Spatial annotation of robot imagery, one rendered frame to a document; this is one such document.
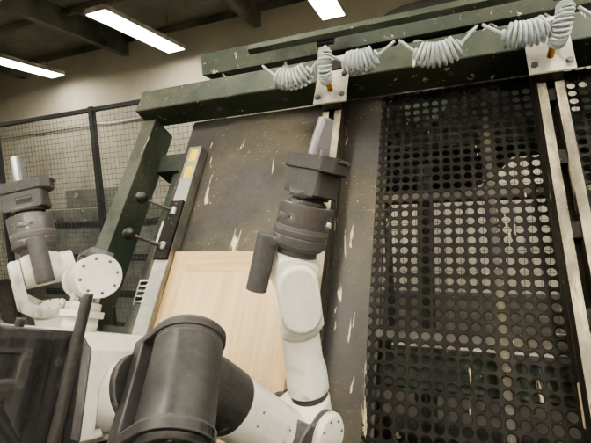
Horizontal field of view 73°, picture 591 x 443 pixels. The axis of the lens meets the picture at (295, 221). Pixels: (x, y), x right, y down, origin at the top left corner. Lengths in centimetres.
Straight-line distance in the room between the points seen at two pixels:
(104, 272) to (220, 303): 52
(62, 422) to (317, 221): 40
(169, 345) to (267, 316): 55
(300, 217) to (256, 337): 52
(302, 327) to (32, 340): 35
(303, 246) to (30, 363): 37
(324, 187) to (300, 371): 30
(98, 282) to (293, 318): 29
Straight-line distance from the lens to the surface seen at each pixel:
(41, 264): 97
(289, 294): 61
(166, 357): 52
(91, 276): 67
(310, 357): 69
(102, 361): 58
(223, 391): 55
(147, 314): 123
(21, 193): 104
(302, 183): 62
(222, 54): 205
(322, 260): 99
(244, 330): 108
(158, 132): 165
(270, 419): 63
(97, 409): 58
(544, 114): 116
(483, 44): 129
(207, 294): 116
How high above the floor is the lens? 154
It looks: 5 degrees down
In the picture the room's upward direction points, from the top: 4 degrees counter-clockwise
